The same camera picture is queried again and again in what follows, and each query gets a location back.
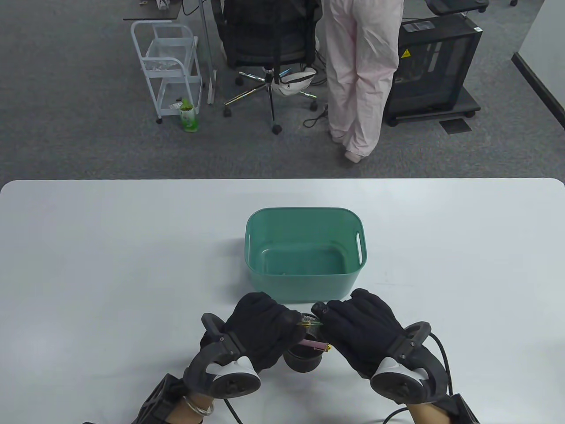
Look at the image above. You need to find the person's right hand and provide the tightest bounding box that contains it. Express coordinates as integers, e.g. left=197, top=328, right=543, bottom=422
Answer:
left=311, top=288, right=405, bottom=379

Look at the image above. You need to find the person's left hand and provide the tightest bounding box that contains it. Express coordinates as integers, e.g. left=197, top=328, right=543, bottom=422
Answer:
left=221, top=291, right=306, bottom=374

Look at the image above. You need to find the person's left forearm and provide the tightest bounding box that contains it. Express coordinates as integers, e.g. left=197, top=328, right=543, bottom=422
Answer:
left=168, top=393, right=217, bottom=424

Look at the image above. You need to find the person's right forearm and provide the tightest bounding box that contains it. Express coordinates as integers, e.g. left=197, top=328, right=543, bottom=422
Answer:
left=406, top=400, right=455, bottom=424

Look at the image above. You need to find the black mesh pen holder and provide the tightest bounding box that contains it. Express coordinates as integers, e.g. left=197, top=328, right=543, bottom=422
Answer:
left=282, top=313, right=329, bottom=373

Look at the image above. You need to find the green plastic bin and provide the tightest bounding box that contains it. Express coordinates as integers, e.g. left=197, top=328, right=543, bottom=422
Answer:
left=245, top=207, right=367, bottom=305

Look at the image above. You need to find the black white hand tracker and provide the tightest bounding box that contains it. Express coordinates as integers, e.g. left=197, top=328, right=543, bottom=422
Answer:
left=370, top=322, right=447, bottom=405
left=183, top=313, right=262, bottom=399

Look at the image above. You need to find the green drink bottle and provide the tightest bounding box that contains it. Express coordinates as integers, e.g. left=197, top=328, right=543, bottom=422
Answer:
left=179, top=99, right=199, bottom=132

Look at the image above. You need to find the black floor outlet cover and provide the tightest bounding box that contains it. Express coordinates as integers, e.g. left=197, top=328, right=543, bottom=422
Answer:
left=440, top=118, right=472, bottom=135

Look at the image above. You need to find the white bag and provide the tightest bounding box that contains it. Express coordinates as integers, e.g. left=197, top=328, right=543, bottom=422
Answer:
left=271, top=66, right=318, bottom=96

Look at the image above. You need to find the black wheeled platform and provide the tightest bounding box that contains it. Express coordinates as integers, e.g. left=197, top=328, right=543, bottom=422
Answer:
left=383, top=84, right=482, bottom=128

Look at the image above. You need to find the white desk leg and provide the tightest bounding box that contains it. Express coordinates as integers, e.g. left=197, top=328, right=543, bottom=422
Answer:
left=200, top=0, right=218, bottom=105

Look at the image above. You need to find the black computer cabinet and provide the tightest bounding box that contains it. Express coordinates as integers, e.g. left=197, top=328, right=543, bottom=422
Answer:
left=384, top=14, right=483, bottom=117

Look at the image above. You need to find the black mesh office chair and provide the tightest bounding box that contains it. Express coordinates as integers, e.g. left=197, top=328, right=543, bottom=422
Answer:
left=211, top=0, right=325, bottom=135

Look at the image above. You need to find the white rolling cart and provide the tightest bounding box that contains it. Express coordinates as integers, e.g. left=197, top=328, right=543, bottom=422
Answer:
left=130, top=21, right=204, bottom=124

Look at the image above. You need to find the black chair base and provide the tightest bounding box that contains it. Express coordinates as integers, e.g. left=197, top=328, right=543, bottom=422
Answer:
left=425, top=0, right=490, bottom=16

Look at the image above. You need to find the silver bracelet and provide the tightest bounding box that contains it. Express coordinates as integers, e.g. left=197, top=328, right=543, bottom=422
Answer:
left=183, top=396, right=215, bottom=416

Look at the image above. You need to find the bundle of black floor cables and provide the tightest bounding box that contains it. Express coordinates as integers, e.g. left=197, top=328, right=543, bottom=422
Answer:
left=303, top=104, right=329, bottom=129

